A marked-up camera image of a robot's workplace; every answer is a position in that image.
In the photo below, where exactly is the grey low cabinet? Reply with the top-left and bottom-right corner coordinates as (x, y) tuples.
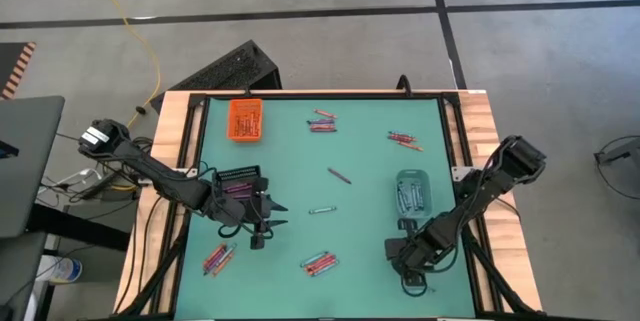
(0, 230), (49, 321)

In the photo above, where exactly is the black desk beam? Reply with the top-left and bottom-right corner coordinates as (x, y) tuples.
(27, 202), (132, 253)

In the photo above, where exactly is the white plastic container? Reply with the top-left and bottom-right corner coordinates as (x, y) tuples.
(37, 254), (84, 285)

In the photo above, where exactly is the black cable bundle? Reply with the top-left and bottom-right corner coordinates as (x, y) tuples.
(39, 158), (146, 207)

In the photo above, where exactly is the hazard-striped floor mat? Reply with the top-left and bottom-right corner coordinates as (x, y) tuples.
(0, 40), (38, 101)

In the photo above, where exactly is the dark blue crayon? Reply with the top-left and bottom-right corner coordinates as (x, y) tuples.
(299, 250), (330, 269)

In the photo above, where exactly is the yellow floor cable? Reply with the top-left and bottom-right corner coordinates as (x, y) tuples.
(81, 0), (162, 128)

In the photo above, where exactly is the black plastic basket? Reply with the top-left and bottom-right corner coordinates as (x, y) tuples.
(213, 164), (264, 202)

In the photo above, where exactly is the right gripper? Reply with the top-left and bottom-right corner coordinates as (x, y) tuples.
(384, 217), (447, 296)

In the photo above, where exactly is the black perforated computer case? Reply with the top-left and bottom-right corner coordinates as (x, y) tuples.
(149, 38), (284, 113)

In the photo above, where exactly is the grey desk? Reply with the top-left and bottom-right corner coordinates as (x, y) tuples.
(0, 94), (67, 240)

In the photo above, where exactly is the orange plastic basket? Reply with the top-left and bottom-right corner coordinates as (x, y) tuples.
(227, 98), (264, 143)

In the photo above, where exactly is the black cable loop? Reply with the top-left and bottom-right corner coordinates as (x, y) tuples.
(396, 74), (415, 98)

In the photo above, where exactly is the teal table mat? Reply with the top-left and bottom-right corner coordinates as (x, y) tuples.
(173, 96), (476, 320)

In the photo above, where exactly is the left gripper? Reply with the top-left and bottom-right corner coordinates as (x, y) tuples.
(202, 178), (290, 251)

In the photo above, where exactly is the teal plastic bin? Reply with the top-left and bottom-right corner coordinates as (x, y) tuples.
(394, 168), (433, 220)

